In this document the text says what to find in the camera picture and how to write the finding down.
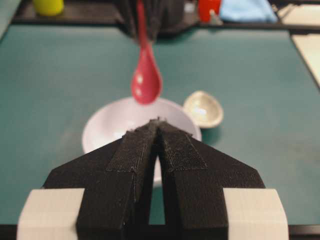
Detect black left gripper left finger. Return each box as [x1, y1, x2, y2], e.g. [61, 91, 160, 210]
[16, 119, 161, 240]

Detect speckled teardrop spoon rest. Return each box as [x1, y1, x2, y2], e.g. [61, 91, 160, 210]
[183, 90, 224, 129]

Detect light blue cloth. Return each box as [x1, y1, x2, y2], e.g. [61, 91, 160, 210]
[219, 0, 278, 23]

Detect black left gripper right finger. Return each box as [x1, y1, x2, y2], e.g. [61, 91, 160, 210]
[156, 119, 290, 240]

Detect pink plastic spoon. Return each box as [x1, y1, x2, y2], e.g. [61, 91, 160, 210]
[131, 0, 163, 105]

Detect white round bowl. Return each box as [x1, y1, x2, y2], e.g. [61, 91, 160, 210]
[81, 96, 203, 189]

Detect red cup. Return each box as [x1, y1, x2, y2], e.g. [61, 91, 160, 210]
[197, 0, 222, 23]

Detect yellow cup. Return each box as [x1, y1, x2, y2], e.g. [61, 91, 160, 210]
[32, 0, 64, 17]

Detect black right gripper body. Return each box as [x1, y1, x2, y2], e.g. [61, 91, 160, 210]
[119, 0, 185, 41]

